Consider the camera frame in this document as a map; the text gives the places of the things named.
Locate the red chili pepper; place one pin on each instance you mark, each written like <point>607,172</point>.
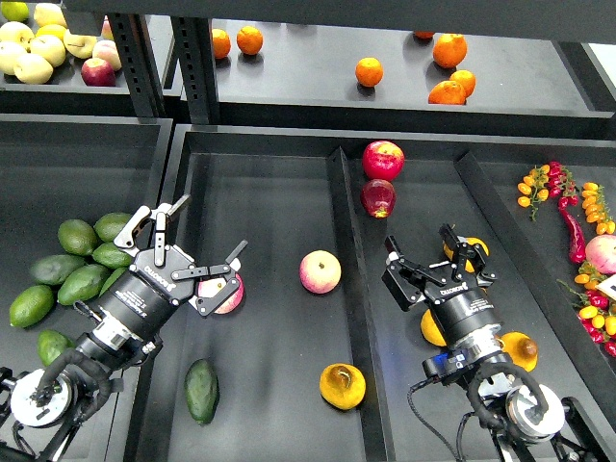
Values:
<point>576,252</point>

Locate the yellow apple front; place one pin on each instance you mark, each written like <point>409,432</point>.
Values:
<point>32,69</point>

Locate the black tray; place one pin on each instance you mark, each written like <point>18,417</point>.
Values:
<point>55,168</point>
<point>290,192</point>

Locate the yellow pear bottom right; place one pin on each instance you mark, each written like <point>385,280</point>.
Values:
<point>521,348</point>

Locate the pink apple left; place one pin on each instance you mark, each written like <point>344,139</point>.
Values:
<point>221,290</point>

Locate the yellow pear top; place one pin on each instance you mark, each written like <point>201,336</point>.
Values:
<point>470,240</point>

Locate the orange on shelf front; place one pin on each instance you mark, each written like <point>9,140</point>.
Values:
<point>448,93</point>

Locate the yellow apple centre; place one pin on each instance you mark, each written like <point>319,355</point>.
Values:
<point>50,48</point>

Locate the dark avocado middle left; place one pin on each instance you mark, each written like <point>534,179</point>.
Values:
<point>53,270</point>

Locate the orange on shelf left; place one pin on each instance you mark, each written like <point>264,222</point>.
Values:
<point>221,43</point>

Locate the red apple on shelf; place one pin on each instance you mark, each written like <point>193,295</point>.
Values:
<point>97,72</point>

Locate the orange on shelf centre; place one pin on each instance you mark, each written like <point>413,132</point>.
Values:
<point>369,72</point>

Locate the black left tray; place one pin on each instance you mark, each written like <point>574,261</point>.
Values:
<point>55,168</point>

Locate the orange on shelf right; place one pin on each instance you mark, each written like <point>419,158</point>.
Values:
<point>466,79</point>

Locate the bright red apple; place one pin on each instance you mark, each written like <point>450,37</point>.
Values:
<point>383,160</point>

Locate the large orange on shelf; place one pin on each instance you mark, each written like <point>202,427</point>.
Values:
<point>449,50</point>

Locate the black centre tray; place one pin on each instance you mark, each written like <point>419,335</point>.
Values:
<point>290,192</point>

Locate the yellow pear left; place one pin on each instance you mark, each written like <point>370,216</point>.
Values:
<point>430,330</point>

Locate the green avocado top right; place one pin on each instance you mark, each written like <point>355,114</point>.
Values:
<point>109,226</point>

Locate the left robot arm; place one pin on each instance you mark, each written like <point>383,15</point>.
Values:
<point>49,405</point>

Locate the pink apple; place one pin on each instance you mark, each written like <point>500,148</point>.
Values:
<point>221,290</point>
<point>320,272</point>

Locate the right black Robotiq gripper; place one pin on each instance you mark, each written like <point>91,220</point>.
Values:
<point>457,299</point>

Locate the pink peach right edge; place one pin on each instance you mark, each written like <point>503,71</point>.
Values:
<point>600,253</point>

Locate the yellow cherry tomato vine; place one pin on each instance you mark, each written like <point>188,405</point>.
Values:
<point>596,209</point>

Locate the orange cherry tomato vine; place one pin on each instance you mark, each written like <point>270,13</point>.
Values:
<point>533,190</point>

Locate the dark green avocado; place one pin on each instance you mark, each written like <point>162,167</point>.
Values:
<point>201,391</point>

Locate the green avocado bottom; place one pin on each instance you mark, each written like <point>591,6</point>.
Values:
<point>51,344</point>

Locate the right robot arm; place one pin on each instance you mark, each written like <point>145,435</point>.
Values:
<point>518,411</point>

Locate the light green avocado left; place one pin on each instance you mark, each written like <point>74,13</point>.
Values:
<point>31,306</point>

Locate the green avocado centre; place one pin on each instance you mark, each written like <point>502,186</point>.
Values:
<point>83,284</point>

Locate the green avocado top left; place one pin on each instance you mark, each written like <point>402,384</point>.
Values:
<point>77,237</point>

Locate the pink apple centre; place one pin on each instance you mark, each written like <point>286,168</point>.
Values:
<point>320,272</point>

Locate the dark red apple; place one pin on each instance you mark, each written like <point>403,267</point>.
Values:
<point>378,198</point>

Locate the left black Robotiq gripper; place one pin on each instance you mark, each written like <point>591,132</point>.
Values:
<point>142,299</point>

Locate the yellow pear with stem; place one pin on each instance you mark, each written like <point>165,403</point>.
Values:
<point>342,385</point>

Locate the yellow apple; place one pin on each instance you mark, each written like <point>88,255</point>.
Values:
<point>50,48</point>
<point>32,69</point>

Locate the green lime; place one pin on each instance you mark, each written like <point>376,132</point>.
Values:
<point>15,11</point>

